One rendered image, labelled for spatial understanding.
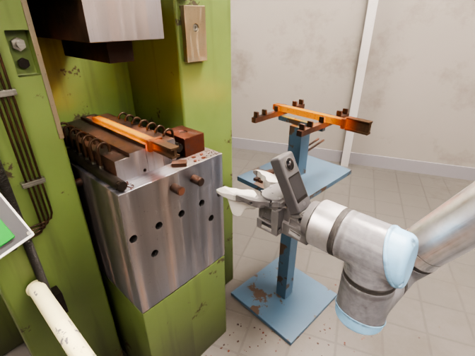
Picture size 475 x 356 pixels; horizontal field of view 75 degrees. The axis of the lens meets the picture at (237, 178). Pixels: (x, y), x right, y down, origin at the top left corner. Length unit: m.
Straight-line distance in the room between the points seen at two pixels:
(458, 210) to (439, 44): 2.61
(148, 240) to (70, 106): 0.62
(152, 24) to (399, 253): 0.75
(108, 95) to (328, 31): 2.20
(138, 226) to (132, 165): 0.17
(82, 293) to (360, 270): 0.93
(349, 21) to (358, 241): 2.68
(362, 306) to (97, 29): 0.78
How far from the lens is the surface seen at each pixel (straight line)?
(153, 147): 0.91
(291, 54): 3.16
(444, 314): 1.98
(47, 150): 0.96
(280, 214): 0.61
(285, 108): 1.26
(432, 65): 3.16
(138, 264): 0.99
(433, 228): 0.64
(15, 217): 0.69
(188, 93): 1.16
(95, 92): 1.35
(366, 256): 0.54
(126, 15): 0.86
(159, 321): 1.21
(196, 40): 1.14
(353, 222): 0.55
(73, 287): 1.19
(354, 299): 0.60
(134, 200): 0.88
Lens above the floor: 1.32
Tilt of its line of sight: 28 degrees down
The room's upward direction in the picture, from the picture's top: straight up
